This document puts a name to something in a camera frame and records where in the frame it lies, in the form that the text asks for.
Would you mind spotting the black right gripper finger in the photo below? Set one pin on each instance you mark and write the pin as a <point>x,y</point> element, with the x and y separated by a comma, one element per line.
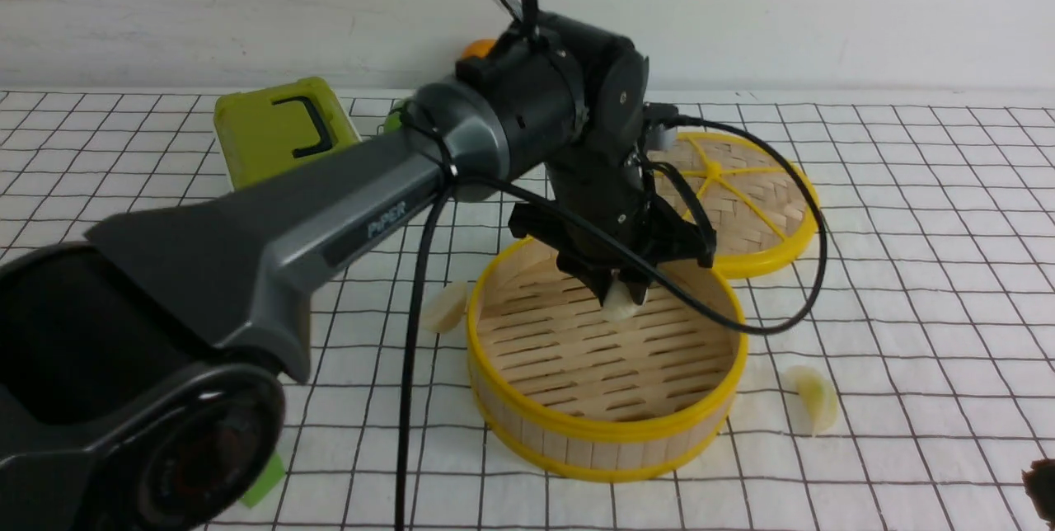
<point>1039,486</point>

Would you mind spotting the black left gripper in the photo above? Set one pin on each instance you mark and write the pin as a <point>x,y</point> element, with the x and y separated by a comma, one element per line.
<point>648,207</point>

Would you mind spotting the white dumpling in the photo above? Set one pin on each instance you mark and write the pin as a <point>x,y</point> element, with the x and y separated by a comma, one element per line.
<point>444,310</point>
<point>620,303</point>

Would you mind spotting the greenish dumpling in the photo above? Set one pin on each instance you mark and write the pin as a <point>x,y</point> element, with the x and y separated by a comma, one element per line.
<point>818,395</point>

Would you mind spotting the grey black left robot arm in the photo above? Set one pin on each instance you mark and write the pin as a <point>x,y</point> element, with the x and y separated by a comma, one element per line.
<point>140,365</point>

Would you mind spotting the yellow-rimmed bamboo steamer tray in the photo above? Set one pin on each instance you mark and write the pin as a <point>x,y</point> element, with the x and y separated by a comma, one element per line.
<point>585,398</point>

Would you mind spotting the yellow-rimmed bamboo steamer lid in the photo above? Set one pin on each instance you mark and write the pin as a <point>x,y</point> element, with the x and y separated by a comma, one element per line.
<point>761,218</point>

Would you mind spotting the white grid-pattern tablecloth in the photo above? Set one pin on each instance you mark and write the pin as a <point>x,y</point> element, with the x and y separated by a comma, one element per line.
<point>935,327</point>

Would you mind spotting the orange fruit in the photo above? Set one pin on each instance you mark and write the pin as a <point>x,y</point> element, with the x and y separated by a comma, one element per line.
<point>477,49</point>

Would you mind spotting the green striped ball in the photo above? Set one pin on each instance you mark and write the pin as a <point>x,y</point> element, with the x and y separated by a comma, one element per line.
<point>395,116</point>

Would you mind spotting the green-lidded white plastic box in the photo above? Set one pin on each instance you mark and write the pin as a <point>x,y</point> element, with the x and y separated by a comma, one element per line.
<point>269,131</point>

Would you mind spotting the green foam cube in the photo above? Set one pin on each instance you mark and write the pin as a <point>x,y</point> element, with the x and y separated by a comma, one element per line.
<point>270,478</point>

